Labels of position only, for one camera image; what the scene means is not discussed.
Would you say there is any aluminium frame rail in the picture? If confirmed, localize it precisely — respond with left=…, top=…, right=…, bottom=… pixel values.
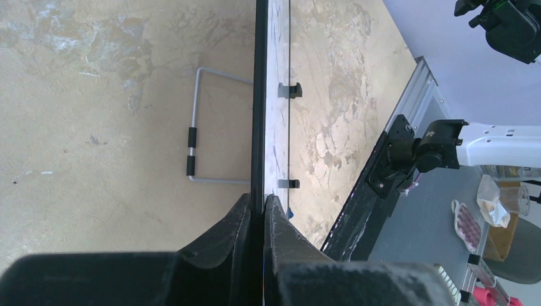
left=385, top=56, right=454, bottom=137

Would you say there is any white whiteboard with black frame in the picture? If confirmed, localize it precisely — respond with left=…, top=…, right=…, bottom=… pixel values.
left=250, top=0, right=304, bottom=216

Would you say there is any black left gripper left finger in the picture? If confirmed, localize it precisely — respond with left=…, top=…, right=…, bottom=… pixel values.
left=1, top=194, right=251, bottom=305

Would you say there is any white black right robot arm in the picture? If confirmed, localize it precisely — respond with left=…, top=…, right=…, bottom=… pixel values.
left=361, top=1, right=540, bottom=199

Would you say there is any grey wire whiteboard stand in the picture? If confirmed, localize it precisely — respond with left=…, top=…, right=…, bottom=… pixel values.
left=186, top=66, right=253, bottom=186

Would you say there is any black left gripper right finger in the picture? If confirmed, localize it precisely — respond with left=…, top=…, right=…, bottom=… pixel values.
left=263, top=195, right=454, bottom=305

